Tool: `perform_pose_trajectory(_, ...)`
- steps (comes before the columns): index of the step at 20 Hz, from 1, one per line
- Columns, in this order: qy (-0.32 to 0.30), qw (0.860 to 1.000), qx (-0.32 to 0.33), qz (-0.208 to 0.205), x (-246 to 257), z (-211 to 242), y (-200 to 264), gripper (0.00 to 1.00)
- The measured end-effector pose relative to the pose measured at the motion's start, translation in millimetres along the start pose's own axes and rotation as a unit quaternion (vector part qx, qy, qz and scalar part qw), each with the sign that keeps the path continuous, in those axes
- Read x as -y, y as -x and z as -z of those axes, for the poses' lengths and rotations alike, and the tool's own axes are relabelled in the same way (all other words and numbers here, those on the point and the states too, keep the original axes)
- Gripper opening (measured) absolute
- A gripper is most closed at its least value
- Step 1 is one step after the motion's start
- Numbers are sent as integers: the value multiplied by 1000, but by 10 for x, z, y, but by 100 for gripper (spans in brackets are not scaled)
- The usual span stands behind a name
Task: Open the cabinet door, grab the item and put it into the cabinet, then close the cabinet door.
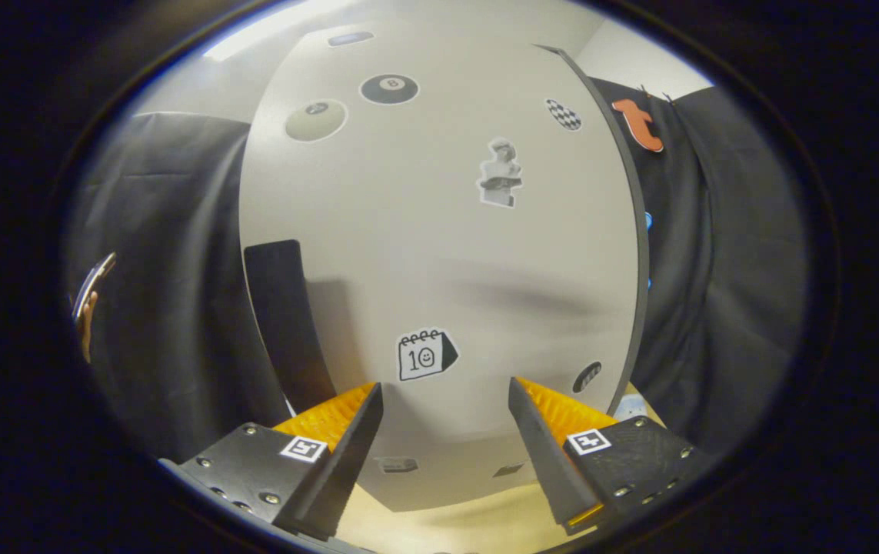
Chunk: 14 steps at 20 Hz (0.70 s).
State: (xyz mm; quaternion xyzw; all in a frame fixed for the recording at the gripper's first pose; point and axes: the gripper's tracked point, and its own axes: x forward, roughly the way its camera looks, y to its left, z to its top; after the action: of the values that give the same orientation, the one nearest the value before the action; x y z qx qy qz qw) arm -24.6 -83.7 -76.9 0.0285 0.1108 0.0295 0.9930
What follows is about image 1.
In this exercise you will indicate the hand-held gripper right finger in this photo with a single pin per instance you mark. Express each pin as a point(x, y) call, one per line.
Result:
point(547, 462)

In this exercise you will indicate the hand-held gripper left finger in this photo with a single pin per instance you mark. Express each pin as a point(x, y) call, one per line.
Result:
point(343, 469)

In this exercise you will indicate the light grey cabinet door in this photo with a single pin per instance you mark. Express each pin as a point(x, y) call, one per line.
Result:
point(408, 254)

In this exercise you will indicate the dark grey cabinet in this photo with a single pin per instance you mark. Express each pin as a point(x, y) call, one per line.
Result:
point(643, 269)

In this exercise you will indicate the black backdrop cloth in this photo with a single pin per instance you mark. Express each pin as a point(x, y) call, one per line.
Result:
point(162, 346)

